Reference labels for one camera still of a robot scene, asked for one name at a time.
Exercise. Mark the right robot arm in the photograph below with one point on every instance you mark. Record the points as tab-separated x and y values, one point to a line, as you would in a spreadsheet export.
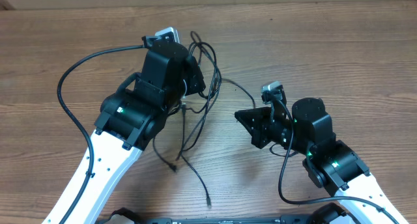
354	193

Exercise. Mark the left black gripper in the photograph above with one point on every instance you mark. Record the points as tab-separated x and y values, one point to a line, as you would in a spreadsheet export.
196	84

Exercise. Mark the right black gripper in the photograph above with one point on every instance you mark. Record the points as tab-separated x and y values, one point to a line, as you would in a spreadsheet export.
260	116

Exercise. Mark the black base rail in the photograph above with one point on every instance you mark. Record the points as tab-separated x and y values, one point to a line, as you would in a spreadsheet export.
211	220

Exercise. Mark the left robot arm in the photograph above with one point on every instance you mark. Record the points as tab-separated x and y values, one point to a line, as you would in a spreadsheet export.
128	120

